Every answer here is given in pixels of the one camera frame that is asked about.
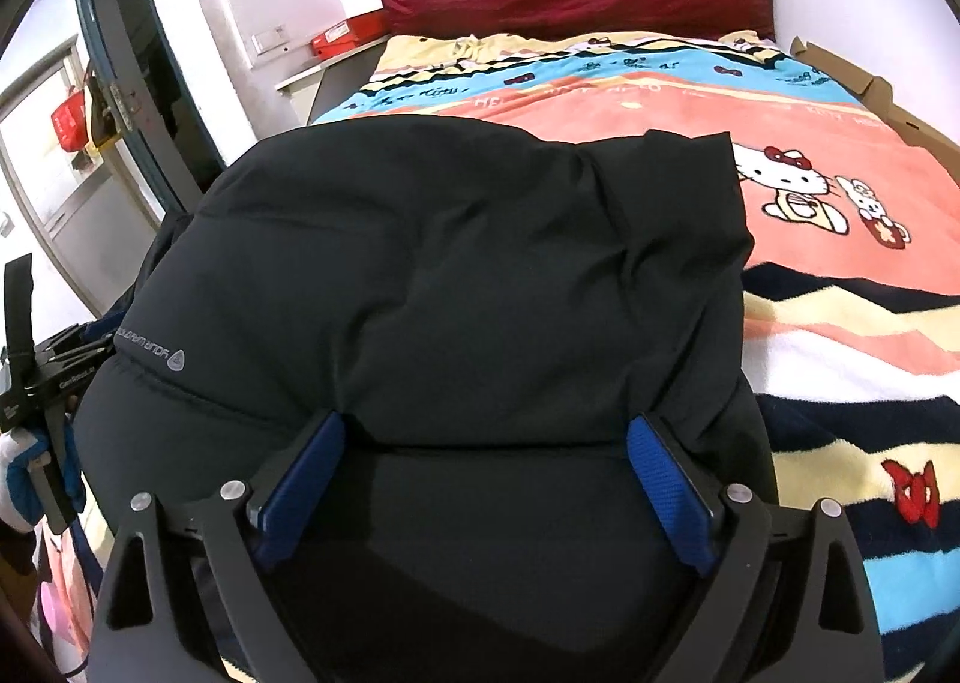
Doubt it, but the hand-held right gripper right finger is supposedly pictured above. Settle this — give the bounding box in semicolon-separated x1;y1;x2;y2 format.
626;413;886;683

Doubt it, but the red bag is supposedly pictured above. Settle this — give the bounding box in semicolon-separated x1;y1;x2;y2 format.
50;90;95;151

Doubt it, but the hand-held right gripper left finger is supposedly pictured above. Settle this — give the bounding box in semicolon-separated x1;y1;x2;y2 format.
90;409;346;683

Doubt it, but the grey cabinet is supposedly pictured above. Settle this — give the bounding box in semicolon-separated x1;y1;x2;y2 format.
22;165;151;313

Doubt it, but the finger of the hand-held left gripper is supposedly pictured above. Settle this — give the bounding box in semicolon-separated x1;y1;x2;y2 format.
37;323;117;363

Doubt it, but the striped cartoon printed blanket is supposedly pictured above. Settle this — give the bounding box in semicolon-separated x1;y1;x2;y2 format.
34;30;960;683

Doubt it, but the black puffer jacket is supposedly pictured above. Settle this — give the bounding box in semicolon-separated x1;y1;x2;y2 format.
71;114;781;683

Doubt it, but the person's left hand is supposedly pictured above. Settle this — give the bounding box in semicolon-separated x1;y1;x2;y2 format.
0;420;87;535

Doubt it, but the red box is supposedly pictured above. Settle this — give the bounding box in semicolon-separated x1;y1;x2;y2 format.
310;10;389;56

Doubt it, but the flattened cardboard box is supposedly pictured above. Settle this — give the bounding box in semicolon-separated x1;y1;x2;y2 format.
787;36;960;163

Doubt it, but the blue-grey door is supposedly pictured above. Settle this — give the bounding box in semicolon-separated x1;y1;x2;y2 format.
71;0;226;219

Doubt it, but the white bedside table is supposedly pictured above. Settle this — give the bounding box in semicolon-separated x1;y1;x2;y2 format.
274;38;391;127

